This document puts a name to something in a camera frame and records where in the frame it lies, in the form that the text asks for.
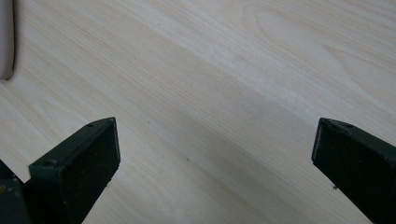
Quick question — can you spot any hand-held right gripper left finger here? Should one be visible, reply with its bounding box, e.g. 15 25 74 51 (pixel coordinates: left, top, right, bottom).
21 117 121 224

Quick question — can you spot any white rounded object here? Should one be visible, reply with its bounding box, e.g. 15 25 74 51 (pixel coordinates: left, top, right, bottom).
0 0 16 80

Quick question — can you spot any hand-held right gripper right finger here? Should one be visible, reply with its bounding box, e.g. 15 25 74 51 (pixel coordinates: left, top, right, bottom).
311 117 396 224

